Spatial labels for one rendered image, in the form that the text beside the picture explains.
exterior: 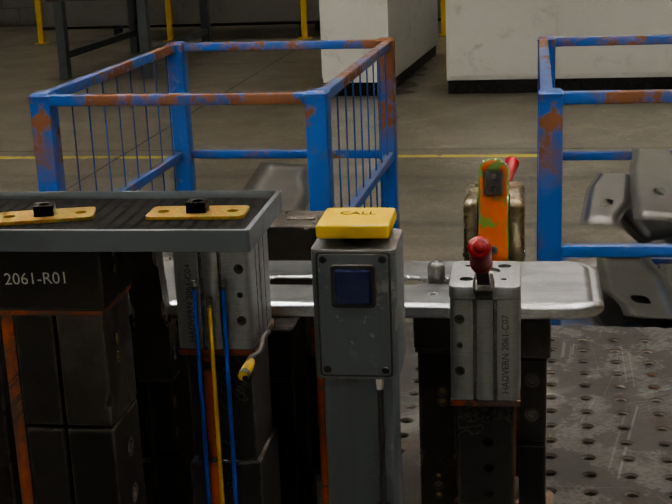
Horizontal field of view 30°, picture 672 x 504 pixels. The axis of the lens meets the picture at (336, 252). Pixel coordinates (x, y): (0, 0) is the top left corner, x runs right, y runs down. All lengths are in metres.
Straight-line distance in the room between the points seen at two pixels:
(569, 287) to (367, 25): 7.89
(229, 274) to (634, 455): 0.70
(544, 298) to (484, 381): 0.16
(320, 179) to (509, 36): 6.04
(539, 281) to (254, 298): 0.34
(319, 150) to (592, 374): 1.41
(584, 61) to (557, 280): 7.81
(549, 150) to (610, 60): 6.12
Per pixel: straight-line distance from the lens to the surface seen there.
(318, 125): 3.18
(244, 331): 1.22
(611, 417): 1.81
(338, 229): 1.01
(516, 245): 1.52
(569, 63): 9.18
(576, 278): 1.41
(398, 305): 1.03
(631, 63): 9.20
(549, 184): 3.10
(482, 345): 1.20
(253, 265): 1.22
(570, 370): 1.97
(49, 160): 3.42
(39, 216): 1.09
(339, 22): 9.25
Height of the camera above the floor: 1.41
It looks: 16 degrees down
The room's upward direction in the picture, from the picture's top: 2 degrees counter-clockwise
